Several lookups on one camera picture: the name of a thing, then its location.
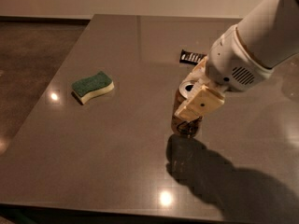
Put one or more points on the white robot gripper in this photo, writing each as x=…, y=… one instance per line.
x=232, y=61

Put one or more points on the black rxbar chocolate wrapper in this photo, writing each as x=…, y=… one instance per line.
x=190, y=57

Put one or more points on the green and yellow sponge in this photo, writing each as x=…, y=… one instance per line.
x=90, y=87

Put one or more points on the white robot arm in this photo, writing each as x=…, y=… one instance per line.
x=269, y=34

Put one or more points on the orange soda can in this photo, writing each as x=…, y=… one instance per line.
x=179, y=126

